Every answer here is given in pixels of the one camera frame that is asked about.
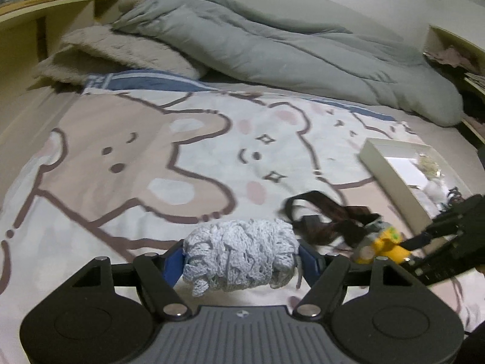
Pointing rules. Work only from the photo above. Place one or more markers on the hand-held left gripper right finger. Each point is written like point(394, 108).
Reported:
point(309, 269)

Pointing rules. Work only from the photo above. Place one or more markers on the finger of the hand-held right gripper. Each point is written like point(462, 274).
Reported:
point(454, 216)
point(447, 269)

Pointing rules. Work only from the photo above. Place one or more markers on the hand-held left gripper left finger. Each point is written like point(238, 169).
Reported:
point(172, 269)

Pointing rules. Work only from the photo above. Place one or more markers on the bag of rubber bands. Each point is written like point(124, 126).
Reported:
point(428, 165)

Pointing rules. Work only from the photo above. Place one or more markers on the white lace roll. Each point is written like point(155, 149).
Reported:
point(238, 254)

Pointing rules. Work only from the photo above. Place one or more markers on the white cardboard box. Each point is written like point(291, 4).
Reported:
point(390, 174)

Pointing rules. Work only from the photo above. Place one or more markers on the white fluffy item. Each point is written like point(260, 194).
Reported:
point(435, 191)

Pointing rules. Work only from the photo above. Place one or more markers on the beige bed sheet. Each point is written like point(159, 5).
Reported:
point(435, 131)

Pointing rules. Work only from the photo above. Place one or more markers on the printed bear blanket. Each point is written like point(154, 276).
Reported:
point(113, 159)

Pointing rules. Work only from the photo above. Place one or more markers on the pink crumpled cloth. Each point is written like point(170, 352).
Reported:
point(451, 57)

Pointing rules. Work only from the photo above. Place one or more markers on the wooden side shelf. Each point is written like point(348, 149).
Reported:
point(451, 38)

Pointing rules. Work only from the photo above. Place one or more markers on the grey duvet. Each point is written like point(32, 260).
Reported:
point(284, 57)

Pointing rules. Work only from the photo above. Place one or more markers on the beige fluffy pillow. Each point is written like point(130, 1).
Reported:
point(125, 53)

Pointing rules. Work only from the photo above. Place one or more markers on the beige plush toy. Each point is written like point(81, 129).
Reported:
point(136, 0)

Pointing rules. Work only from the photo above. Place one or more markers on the wooden headboard shelf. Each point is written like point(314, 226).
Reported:
point(45, 26)

